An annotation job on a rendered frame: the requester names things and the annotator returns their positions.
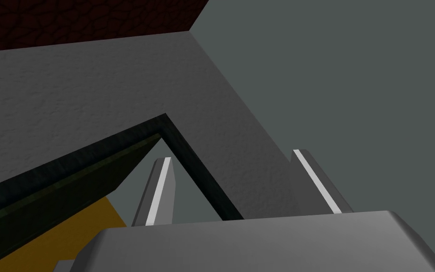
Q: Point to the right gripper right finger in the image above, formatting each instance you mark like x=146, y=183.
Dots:
x=315, y=185

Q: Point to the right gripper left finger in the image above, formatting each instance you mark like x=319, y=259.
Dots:
x=158, y=196

